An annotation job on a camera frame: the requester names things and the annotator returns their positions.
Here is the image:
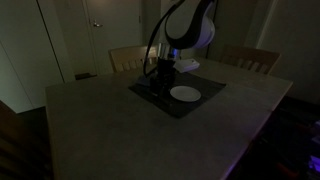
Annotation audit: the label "blue folded napkin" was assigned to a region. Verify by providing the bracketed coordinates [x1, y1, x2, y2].
[135, 75, 152, 88]

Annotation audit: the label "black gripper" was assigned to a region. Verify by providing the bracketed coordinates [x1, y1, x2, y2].
[149, 57, 177, 98]

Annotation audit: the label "white round plate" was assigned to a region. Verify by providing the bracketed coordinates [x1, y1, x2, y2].
[169, 85, 202, 103]

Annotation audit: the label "white door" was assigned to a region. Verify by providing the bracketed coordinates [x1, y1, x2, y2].
[83, 0, 144, 75]

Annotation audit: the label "dark placemat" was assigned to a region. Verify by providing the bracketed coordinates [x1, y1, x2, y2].
[128, 69, 227, 120]

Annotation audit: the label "light wooden chair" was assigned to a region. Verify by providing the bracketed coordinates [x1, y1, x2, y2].
[219, 45, 282, 75]
[108, 44, 160, 74]

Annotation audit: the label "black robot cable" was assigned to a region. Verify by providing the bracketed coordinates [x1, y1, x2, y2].
[142, 0, 186, 78]

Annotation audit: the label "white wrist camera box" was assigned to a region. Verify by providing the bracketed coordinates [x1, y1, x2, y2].
[173, 57, 201, 74]

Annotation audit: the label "dark spoon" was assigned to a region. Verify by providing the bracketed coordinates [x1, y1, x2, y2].
[143, 87, 174, 107]

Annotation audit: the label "purple lit device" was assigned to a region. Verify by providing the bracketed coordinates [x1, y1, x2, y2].
[307, 120, 320, 172]

